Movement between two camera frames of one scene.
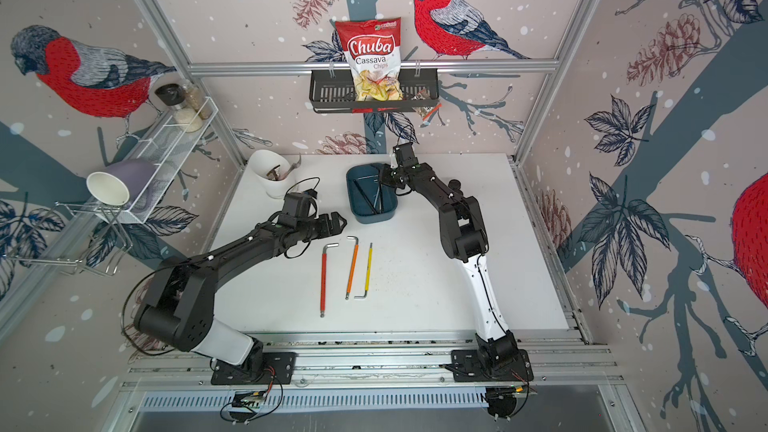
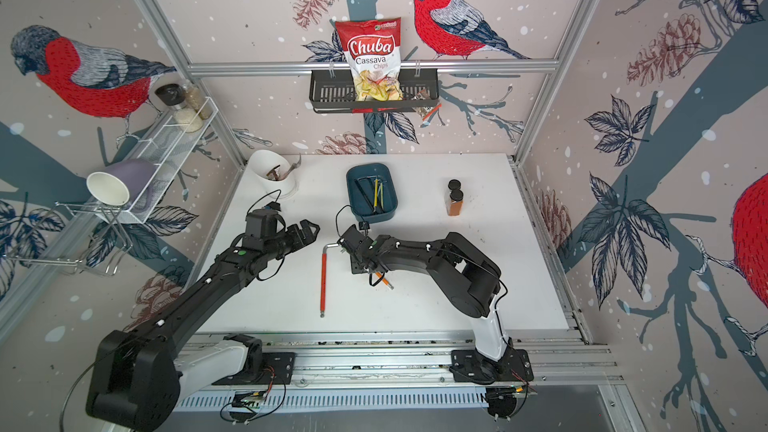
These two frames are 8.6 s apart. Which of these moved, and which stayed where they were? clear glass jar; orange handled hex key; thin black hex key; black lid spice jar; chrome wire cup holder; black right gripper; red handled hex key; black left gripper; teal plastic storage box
Moved: black right gripper; black left gripper; orange handled hex key
Stayed: red handled hex key; chrome wire cup holder; teal plastic storage box; thin black hex key; clear glass jar; black lid spice jar
